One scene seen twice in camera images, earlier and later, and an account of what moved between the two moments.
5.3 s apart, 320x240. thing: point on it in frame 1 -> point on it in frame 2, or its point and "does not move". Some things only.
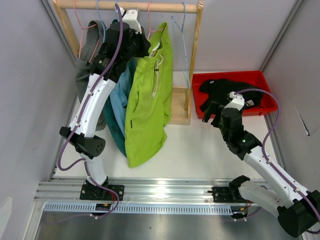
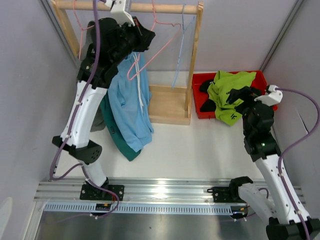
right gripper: (214, 109) -> (244, 94)
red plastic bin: (248, 79) does not move
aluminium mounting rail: (142, 196) does not move
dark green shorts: (113, 129) does not move
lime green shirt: (149, 104) -> (223, 82)
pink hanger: (149, 22) -> (154, 23)
